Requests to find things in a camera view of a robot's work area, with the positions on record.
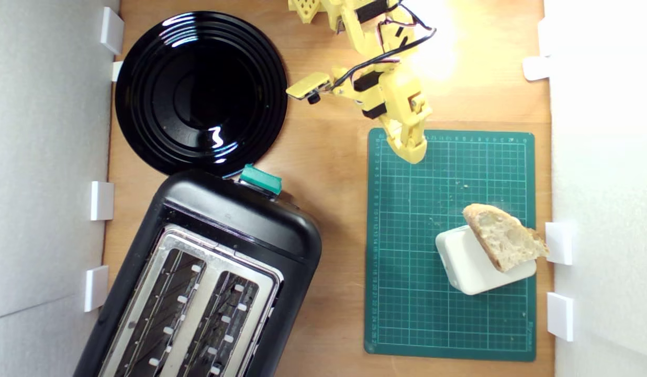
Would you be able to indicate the white wall clip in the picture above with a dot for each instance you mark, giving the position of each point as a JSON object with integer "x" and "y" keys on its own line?
{"x": 559, "y": 243}
{"x": 544, "y": 36}
{"x": 112, "y": 30}
{"x": 102, "y": 200}
{"x": 96, "y": 288}
{"x": 535, "y": 68}
{"x": 560, "y": 316}
{"x": 116, "y": 70}

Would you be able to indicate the yellow wrist camera module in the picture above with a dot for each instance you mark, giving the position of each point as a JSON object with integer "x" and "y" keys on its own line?
{"x": 308, "y": 85}

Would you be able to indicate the brown bread slice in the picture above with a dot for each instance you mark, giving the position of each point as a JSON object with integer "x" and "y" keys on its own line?
{"x": 504, "y": 238}

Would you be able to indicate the black two-slot toaster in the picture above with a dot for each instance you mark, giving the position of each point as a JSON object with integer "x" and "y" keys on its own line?
{"x": 224, "y": 220}

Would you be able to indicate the black plate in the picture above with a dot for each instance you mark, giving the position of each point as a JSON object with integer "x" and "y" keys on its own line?
{"x": 198, "y": 94}

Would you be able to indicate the white block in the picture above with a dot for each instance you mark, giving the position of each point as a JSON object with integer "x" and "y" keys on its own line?
{"x": 465, "y": 267}

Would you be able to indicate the green toaster lever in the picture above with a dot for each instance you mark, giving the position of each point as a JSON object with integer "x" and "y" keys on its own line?
{"x": 260, "y": 179}

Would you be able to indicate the green cutting mat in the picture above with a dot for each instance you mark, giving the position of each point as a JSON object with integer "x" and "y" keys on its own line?
{"x": 417, "y": 220}

